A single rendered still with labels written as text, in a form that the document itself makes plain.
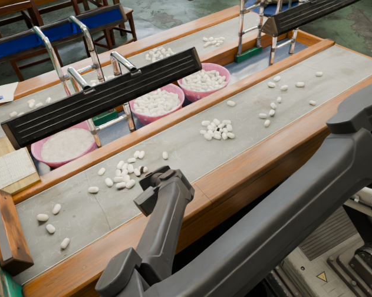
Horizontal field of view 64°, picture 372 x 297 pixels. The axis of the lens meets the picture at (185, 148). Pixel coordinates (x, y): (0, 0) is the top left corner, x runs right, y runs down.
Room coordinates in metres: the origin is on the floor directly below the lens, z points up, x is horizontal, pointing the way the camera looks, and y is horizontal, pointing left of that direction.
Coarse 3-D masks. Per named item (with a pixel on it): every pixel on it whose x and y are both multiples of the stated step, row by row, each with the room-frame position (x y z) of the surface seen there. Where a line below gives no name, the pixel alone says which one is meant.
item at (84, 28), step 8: (72, 16) 1.28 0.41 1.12; (80, 24) 1.19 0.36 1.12; (40, 32) 1.14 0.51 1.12; (88, 32) 1.16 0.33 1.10; (48, 40) 1.09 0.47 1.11; (88, 40) 1.14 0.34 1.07; (48, 48) 1.07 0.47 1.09; (88, 48) 1.15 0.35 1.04; (56, 56) 1.08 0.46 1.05; (96, 56) 1.15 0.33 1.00; (56, 64) 1.07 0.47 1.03; (96, 64) 1.14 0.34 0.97; (80, 72) 1.11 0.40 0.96; (96, 72) 1.15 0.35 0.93; (64, 80) 1.07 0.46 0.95; (104, 80) 1.16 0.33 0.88; (64, 88) 1.07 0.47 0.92; (112, 112) 1.15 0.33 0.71; (96, 120) 1.10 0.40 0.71; (104, 120) 1.12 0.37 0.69
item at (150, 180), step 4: (164, 168) 0.58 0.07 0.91; (168, 168) 0.59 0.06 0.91; (156, 172) 0.57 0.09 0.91; (160, 172) 0.57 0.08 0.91; (164, 172) 0.58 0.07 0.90; (148, 176) 0.56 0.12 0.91; (152, 176) 0.56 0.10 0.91; (156, 176) 0.54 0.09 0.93; (140, 180) 0.54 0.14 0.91; (144, 180) 0.55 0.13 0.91; (148, 180) 0.55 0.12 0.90; (152, 180) 0.53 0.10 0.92; (140, 184) 0.54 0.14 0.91; (144, 184) 0.54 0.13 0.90; (148, 184) 0.54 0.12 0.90; (152, 184) 0.52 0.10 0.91; (144, 188) 0.53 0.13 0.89
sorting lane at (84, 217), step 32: (320, 64) 1.35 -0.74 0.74; (352, 64) 1.32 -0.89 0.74; (256, 96) 1.13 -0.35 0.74; (288, 96) 1.11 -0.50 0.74; (320, 96) 1.08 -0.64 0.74; (192, 128) 0.94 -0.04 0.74; (256, 128) 0.90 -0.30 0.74; (160, 160) 0.78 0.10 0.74; (192, 160) 0.76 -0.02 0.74; (224, 160) 0.75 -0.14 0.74; (64, 192) 0.67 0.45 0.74; (128, 192) 0.64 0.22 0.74; (32, 224) 0.55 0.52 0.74; (64, 224) 0.53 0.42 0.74; (96, 224) 0.52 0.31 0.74; (32, 256) 0.43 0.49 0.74; (64, 256) 0.42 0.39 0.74
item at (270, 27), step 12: (312, 0) 1.23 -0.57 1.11; (324, 0) 1.26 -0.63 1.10; (336, 0) 1.29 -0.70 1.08; (348, 0) 1.32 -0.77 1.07; (360, 0) 1.36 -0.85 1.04; (288, 12) 1.15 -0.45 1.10; (300, 12) 1.18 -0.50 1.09; (312, 12) 1.20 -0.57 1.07; (324, 12) 1.23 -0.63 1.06; (264, 24) 1.13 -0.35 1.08; (276, 24) 1.10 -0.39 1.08; (288, 24) 1.13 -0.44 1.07; (300, 24) 1.15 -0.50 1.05; (276, 36) 1.08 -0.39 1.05
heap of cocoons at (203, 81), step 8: (200, 72) 1.41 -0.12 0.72; (208, 72) 1.37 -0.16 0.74; (216, 72) 1.36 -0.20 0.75; (184, 80) 1.32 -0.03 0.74; (192, 80) 1.34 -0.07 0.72; (200, 80) 1.31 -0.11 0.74; (208, 80) 1.30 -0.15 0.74; (216, 80) 1.30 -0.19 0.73; (224, 80) 1.31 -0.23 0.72; (192, 88) 1.24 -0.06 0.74; (200, 88) 1.23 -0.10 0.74; (208, 88) 1.24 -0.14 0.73; (216, 88) 1.22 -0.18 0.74
